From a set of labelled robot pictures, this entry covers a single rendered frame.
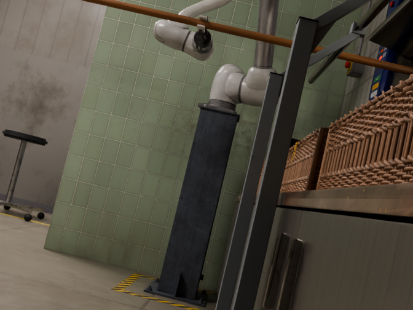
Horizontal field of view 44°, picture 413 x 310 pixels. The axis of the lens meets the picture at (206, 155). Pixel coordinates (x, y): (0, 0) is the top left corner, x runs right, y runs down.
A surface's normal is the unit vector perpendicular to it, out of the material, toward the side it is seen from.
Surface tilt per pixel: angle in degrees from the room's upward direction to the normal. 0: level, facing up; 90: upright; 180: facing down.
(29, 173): 90
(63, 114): 90
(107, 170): 90
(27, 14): 90
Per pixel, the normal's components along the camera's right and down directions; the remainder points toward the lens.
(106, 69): 0.00, -0.08
